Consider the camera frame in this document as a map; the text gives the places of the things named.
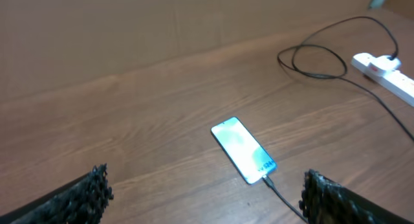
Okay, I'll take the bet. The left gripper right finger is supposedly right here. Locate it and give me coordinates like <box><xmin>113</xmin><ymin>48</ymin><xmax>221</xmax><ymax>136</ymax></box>
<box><xmin>299</xmin><ymin>170</ymin><xmax>411</xmax><ymax>224</ymax></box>

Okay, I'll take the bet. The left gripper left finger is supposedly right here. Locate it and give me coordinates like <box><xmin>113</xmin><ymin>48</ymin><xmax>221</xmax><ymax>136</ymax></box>
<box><xmin>1</xmin><ymin>164</ymin><xmax>113</xmax><ymax>224</ymax></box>

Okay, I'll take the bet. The black USB charging cable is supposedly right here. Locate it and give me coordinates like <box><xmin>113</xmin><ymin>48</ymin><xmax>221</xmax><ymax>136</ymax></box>
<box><xmin>261</xmin><ymin>16</ymin><xmax>414</xmax><ymax>224</ymax></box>

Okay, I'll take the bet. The Samsung Galaxy smartphone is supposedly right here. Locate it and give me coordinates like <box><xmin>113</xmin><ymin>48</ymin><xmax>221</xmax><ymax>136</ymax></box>
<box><xmin>211</xmin><ymin>117</ymin><xmax>278</xmax><ymax>185</ymax></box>

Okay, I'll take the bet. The white charger plug adapter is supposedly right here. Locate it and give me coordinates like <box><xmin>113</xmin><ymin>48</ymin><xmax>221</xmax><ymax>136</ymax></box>
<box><xmin>367</xmin><ymin>55</ymin><xmax>401</xmax><ymax>77</ymax></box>

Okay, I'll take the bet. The white power strip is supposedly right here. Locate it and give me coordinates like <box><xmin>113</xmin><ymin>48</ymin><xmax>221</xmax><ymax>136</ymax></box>
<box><xmin>351</xmin><ymin>52</ymin><xmax>413</xmax><ymax>106</ymax></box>

